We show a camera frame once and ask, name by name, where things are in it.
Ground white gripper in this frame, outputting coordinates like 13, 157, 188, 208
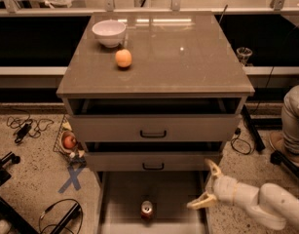
187, 159, 253, 210

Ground red coke can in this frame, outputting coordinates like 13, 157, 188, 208
140, 201, 154, 219

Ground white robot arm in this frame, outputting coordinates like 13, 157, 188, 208
187, 159, 299, 230

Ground bottom open grey drawer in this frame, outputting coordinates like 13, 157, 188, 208
95, 172, 210, 234

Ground grey drawer cabinet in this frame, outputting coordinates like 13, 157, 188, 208
56, 11, 256, 234

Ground middle grey drawer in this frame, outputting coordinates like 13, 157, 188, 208
85, 142, 222, 172

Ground top grey drawer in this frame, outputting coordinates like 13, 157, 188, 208
66, 97, 243, 143

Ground black chair base leg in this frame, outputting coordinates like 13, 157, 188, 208
270, 150, 299, 179

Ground person leg and shoe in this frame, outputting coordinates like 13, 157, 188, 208
269, 85, 299, 168

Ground clear glass cup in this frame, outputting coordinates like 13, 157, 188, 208
236, 47, 253, 66

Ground blue tape cross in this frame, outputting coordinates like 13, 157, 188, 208
58, 165, 85, 194

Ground red apple in basket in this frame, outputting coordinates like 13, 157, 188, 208
62, 136, 77, 149

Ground orange fruit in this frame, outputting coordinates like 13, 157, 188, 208
115, 49, 132, 68

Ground white ceramic bowl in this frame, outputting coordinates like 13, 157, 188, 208
92, 19, 127, 48

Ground black stand leg left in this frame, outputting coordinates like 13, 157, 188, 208
0, 152, 38, 234

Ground black cable loop right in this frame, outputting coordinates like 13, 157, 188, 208
230, 127, 255, 156

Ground wire basket on floor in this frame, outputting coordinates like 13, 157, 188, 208
53, 115, 86, 165

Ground black cable loop bottom-left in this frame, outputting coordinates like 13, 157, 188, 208
38, 198, 84, 234

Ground black power adapter cable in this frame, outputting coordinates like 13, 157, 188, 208
6, 109, 55, 145

